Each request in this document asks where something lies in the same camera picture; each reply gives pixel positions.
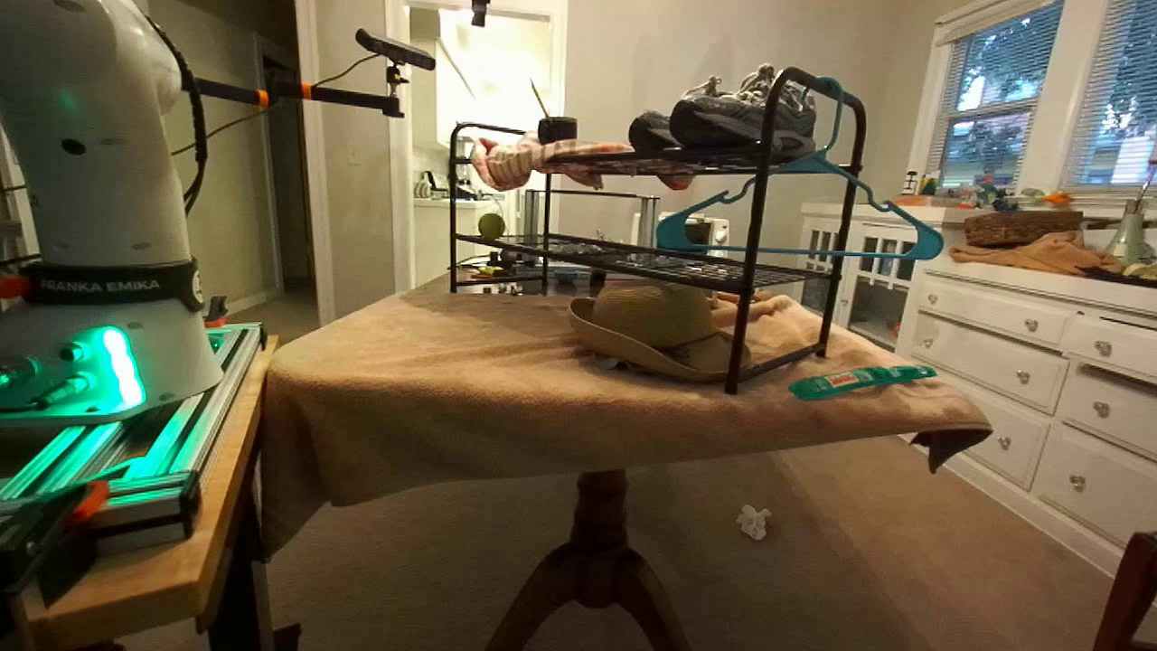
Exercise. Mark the black metal wire rack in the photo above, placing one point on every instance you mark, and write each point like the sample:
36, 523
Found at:
537, 257

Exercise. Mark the crumpled white paper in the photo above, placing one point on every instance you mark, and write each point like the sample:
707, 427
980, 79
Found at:
753, 523

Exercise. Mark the brown cloth on dresser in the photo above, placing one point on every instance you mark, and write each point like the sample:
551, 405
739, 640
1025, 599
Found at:
1031, 241

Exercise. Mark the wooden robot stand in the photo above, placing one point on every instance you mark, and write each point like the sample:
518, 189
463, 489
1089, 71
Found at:
209, 577

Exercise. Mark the teal plastic hanger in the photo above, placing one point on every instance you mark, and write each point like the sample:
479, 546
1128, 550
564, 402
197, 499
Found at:
798, 236

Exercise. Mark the white blue sneaker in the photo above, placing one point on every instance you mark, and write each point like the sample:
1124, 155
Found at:
725, 122

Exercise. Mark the dark wooden chair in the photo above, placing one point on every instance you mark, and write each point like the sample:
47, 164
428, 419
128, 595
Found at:
1128, 599

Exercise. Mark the brown ceramic mug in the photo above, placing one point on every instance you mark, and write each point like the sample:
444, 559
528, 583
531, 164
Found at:
559, 126

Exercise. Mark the teal clip on table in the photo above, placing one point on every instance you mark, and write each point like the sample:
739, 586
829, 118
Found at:
874, 376

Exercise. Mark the silver lamp base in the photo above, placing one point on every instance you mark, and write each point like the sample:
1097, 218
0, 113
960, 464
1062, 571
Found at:
1128, 243

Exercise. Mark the orange white striped cloth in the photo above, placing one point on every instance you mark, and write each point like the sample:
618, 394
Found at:
511, 164

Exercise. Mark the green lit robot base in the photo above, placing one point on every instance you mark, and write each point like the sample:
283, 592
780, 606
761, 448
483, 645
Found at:
74, 493

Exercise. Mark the black camera tripod arm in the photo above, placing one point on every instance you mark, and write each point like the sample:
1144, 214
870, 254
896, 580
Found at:
330, 87

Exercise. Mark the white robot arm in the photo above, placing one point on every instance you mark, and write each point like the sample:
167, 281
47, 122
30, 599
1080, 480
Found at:
114, 317

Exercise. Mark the wooden table pedestal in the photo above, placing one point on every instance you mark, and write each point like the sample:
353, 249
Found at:
595, 568

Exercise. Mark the white dresser with drawers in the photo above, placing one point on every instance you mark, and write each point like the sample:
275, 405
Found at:
1062, 366

